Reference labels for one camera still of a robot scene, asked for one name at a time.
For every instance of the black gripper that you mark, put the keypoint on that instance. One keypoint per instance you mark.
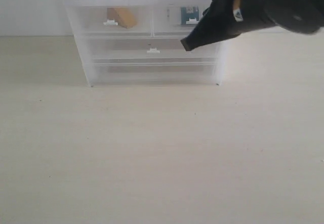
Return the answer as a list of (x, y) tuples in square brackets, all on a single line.
[(227, 19)]

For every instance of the clear bottom wide drawer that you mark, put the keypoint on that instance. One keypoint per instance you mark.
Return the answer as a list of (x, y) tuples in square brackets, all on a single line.
[(150, 70)]

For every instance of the white pill bottle teal label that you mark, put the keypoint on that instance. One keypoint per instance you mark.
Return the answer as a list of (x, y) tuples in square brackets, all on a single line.
[(183, 15)]

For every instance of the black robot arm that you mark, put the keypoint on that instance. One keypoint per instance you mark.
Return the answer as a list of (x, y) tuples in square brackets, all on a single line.
[(297, 16)]

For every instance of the clear middle wide drawer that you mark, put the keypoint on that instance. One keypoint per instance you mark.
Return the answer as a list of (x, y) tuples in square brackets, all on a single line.
[(146, 48)]

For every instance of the clear wide drawer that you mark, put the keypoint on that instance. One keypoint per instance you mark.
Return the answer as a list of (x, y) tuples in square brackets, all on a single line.
[(146, 48), (150, 70)]

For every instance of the white plastic drawer cabinet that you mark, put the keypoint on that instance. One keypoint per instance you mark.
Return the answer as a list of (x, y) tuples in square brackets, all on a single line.
[(144, 37)]

